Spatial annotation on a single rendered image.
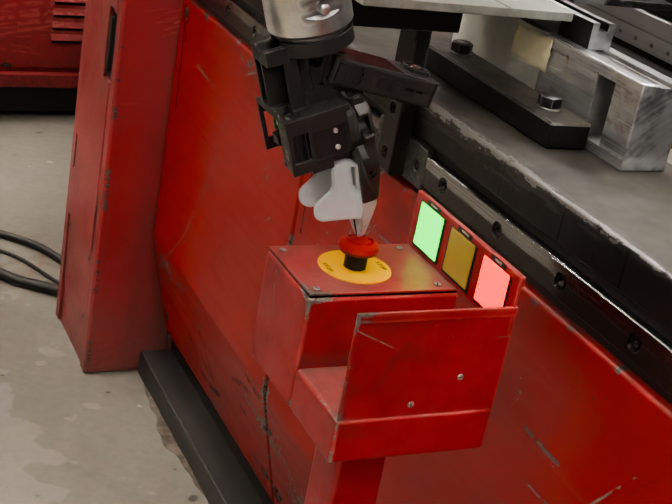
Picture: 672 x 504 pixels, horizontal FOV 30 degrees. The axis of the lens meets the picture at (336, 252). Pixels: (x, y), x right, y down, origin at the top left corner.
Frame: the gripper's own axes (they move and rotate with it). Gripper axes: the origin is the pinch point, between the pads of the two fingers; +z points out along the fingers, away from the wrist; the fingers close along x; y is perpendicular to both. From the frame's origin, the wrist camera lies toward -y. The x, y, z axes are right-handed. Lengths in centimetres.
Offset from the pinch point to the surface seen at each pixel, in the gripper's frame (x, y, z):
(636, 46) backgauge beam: -36, -56, 11
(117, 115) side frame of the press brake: -112, 1, 31
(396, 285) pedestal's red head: 4.0, -0.7, 5.5
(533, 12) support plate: -17.9, -30.1, -6.9
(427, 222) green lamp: -1.9, -7.2, 3.9
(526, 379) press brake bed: 6.9, -12.0, 19.9
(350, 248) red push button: 1.2, 2.3, 1.7
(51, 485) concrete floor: -77, 34, 76
